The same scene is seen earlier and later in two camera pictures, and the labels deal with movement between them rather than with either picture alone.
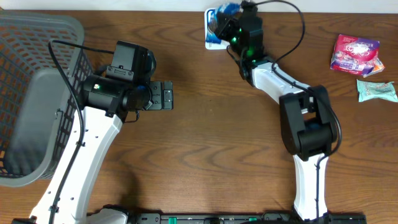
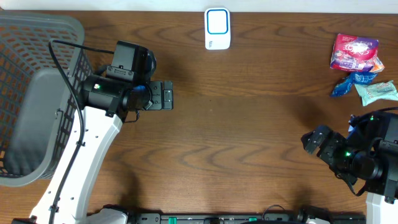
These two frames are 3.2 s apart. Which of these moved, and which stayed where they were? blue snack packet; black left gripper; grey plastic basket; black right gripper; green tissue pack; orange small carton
Moved: blue snack packet; black right gripper
Stayed: grey plastic basket; black left gripper; orange small carton; green tissue pack
